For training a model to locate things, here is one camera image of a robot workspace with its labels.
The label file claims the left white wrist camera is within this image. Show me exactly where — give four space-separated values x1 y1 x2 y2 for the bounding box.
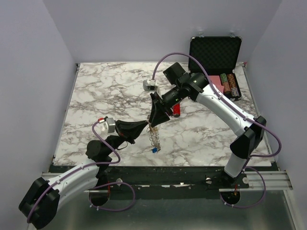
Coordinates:
103 117 116 134

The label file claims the pink playing cards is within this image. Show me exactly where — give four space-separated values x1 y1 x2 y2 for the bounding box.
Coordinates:
210 75 223 88

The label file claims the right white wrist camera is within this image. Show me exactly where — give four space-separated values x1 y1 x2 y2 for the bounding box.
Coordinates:
142 79 160 94

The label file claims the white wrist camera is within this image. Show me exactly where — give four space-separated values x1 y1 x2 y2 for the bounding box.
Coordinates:
142 79 160 94
103 117 116 134

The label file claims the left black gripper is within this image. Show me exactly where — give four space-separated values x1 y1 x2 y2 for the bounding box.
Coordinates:
106 119 148 156

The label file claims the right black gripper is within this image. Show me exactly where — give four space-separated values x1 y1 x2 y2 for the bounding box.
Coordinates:
148 85 183 128

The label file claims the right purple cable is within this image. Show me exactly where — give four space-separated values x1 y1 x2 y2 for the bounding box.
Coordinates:
152 52 283 208

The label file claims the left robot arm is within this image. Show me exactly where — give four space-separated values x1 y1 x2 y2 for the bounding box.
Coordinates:
19 117 148 230

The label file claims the purple cable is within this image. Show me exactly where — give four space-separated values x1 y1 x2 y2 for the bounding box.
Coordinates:
26 117 136 224
152 52 283 208

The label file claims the black poker chip case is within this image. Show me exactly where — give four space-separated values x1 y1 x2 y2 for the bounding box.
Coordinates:
189 36 242 101

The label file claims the red glitter microphone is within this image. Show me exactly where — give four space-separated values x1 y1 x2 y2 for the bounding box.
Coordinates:
173 103 181 117

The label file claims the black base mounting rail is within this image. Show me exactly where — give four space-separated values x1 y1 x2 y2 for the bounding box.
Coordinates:
89 166 249 203

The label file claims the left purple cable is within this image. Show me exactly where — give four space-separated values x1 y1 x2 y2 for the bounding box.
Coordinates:
26 117 136 224

